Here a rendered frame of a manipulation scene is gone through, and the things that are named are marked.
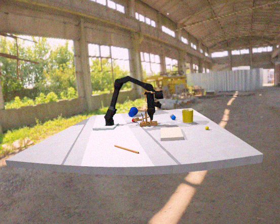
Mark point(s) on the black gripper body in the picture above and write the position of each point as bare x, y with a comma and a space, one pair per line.
150, 106

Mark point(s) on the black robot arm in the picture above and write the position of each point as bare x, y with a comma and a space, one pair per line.
118, 84

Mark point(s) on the yellow open cylinder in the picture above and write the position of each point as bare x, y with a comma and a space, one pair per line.
187, 116

